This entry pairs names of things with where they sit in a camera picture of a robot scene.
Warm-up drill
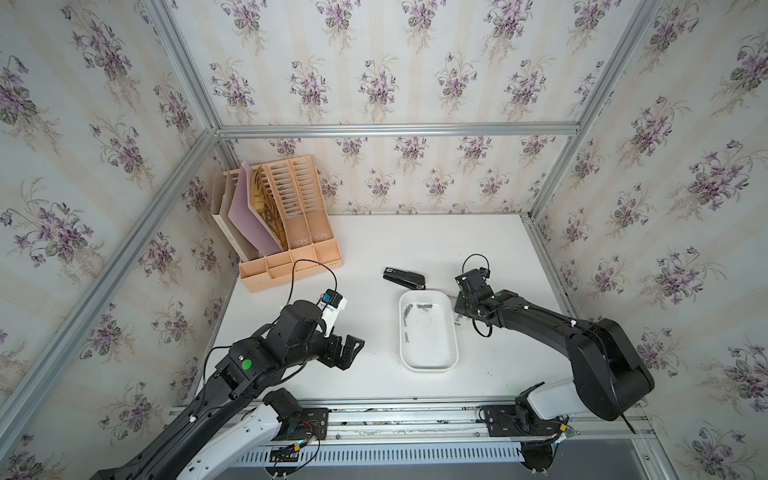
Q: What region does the white plastic storage box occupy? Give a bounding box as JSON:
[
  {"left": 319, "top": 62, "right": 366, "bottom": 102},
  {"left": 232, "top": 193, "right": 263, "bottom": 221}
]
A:
[{"left": 399, "top": 290, "right": 459, "bottom": 373}]

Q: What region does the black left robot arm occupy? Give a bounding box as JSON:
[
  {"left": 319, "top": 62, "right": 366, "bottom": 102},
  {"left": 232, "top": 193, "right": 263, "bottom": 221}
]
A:
[{"left": 93, "top": 300, "right": 365, "bottom": 479}]

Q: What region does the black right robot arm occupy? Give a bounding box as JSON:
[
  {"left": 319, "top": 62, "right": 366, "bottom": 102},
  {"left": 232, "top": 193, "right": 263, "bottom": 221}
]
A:
[{"left": 454, "top": 268, "right": 655, "bottom": 421}]

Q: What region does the black stapler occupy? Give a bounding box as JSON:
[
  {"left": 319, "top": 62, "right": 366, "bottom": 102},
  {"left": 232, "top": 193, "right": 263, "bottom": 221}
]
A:
[{"left": 382, "top": 267, "right": 426, "bottom": 290}]

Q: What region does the purple folder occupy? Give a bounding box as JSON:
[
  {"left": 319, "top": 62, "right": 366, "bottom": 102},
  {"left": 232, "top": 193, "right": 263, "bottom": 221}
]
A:
[{"left": 228, "top": 162, "right": 283, "bottom": 256}]

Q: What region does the peach plastic desk organizer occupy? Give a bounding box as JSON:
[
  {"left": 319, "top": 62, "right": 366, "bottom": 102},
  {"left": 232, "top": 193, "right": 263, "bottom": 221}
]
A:
[{"left": 235, "top": 155, "right": 343, "bottom": 293}]

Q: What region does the beige file folder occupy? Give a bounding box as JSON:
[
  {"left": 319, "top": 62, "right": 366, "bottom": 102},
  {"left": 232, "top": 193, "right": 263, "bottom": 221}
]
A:
[{"left": 210, "top": 172, "right": 258, "bottom": 263}]

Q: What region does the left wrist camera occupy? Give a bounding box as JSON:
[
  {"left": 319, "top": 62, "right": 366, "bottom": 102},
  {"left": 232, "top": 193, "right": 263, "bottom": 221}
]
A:
[{"left": 318, "top": 289, "right": 347, "bottom": 337}]

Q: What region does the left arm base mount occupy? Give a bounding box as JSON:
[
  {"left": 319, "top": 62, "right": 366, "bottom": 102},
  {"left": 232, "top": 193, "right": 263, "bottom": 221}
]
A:
[{"left": 271, "top": 408, "right": 330, "bottom": 442}]

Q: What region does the aluminium front rail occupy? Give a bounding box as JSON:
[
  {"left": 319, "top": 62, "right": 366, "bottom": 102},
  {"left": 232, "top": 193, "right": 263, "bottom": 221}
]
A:
[{"left": 225, "top": 401, "right": 660, "bottom": 474}]

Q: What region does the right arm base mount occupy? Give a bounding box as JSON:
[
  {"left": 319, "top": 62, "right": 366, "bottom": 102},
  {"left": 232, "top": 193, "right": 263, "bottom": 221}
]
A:
[{"left": 479, "top": 404, "right": 567, "bottom": 438}]

